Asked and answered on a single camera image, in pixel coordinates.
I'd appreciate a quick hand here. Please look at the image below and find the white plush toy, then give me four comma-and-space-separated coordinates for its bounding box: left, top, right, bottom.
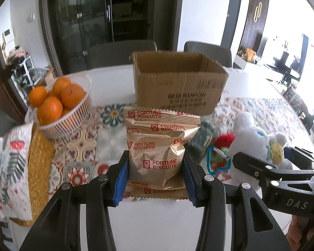
228, 111, 294, 186

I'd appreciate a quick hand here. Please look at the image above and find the gold fortune biscuits bag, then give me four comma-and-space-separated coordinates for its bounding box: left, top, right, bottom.
124, 106, 201, 200

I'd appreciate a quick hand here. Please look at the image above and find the red green plush toy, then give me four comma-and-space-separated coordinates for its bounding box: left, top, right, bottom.
211, 133, 235, 170

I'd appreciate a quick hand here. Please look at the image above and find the blue carabiner clip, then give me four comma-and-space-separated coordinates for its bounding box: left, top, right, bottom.
206, 146, 231, 176

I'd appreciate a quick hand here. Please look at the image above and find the dark green plush toy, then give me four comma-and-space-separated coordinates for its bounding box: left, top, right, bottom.
185, 121, 220, 164

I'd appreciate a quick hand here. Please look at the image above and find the yellow woven tissue box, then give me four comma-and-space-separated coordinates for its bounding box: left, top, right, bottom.
10, 126, 54, 227

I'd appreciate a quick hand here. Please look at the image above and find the floral cloth cover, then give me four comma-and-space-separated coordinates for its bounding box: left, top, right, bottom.
0, 123, 33, 221

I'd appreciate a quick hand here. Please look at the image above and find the white fruit basket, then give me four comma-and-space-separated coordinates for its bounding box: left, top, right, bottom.
25, 74, 92, 139

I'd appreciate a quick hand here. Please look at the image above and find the orange fruit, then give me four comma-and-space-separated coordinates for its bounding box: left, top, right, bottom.
60, 83, 86, 109
52, 77, 71, 99
28, 86, 48, 108
37, 96, 63, 126

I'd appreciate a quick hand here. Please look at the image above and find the dark chair right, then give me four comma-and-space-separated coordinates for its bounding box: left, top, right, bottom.
184, 41, 232, 67

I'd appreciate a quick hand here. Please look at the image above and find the dark chair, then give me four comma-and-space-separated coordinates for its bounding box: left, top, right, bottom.
87, 40, 157, 70
184, 41, 232, 67

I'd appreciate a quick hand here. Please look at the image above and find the brown cardboard box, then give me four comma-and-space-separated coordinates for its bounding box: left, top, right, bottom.
131, 51, 229, 116

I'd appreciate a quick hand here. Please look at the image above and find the white shoe rack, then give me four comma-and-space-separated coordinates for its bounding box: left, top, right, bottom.
12, 56, 34, 97

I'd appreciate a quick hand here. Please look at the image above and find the dark chair left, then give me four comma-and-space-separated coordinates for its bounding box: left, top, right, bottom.
87, 40, 157, 70

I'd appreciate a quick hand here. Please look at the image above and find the black glass cabinet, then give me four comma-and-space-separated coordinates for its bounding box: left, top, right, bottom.
39, 0, 185, 77

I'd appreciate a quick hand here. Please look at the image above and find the wall intercom panel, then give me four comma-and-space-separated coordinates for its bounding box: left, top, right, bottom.
3, 27, 14, 44

